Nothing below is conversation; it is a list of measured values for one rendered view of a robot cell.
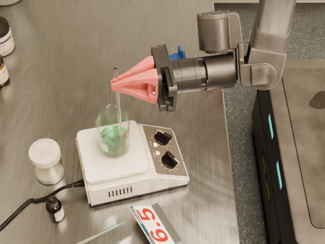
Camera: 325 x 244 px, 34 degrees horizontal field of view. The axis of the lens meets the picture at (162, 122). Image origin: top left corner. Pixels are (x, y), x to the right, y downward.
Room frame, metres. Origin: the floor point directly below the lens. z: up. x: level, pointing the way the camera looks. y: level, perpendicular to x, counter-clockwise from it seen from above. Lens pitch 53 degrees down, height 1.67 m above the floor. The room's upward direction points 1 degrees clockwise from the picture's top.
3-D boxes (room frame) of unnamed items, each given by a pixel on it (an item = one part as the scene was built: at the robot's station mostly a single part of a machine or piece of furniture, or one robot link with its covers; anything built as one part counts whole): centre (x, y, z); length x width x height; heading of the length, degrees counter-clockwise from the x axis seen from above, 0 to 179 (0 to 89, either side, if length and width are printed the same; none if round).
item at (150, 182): (0.57, 0.07, 0.79); 0.22 x 0.13 x 0.08; 106
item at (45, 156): (0.56, 0.22, 0.79); 0.06 x 0.06 x 0.08
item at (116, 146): (0.57, 0.09, 0.88); 0.07 x 0.06 x 0.08; 9
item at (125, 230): (0.43, 0.08, 0.76); 0.06 x 0.06 x 0.02
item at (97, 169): (0.56, 0.09, 0.83); 0.12 x 0.12 x 0.01; 16
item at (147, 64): (0.57, 0.04, 1.01); 0.09 x 0.07 x 0.07; 101
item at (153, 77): (0.59, 0.04, 1.01); 0.09 x 0.07 x 0.07; 102
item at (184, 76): (0.59, -0.03, 1.01); 0.10 x 0.07 x 0.07; 11
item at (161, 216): (0.44, 0.01, 0.77); 0.09 x 0.06 x 0.04; 31
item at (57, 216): (0.47, 0.20, 0.78); 0.03 x 0.03 x 0.07
